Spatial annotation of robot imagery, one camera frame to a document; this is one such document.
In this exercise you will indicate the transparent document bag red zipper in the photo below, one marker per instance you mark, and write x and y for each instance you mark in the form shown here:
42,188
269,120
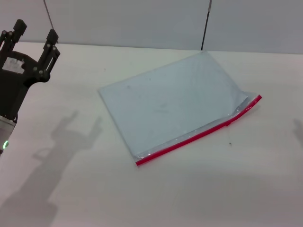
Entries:
170,99

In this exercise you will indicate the thin black pole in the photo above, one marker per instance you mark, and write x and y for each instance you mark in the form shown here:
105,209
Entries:
205,26

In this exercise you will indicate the red zipper slider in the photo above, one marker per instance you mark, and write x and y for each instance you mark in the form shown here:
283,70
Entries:
228,123

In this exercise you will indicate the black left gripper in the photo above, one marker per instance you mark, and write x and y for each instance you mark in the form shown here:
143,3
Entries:
10,92

